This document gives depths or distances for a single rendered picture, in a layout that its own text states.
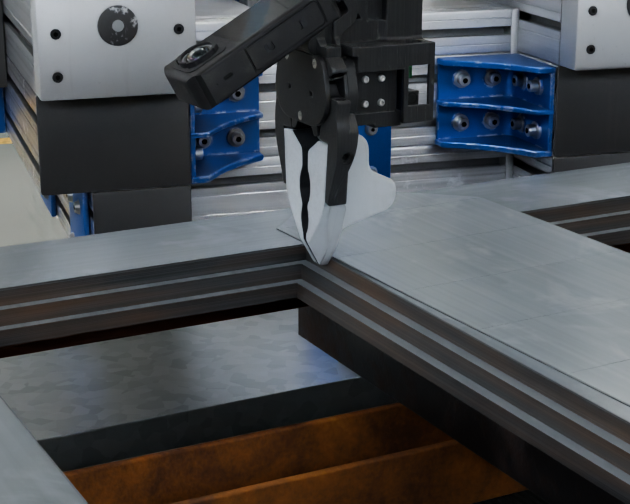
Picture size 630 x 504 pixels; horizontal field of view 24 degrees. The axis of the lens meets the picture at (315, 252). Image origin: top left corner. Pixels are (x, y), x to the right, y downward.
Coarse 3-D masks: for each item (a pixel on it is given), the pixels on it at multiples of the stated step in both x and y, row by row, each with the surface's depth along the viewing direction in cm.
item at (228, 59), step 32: (288, 0) 92; (320, 0) 91; (224, 32) 92; (256, 32) 90; (288, 32) 91; (192, 64) 89; (224, 64) 89; (256, 64) 90; (192, 96) 89; (224, 96) 89
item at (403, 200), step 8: (400, 192) 114; (408, 192) 114; (400, 200) 112; (408, 200) 112; (416, 200) 112; (424, 200) 112; (432, 200) 112; (440, 200) 112; (448, 200) 112; (456, 200) 112; (392, 208) 110; (400, 208) 110; (408, 208) 110; (288, 224) 105
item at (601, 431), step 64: (256, 256) 100; (0, 320) 91; (64, 320) 93; (128, 320) 95; (384, 320) 91; (448, 320) 86; (448, 384) 84; (512, 384) 79; (576, 384) 76; (576, 448) 74
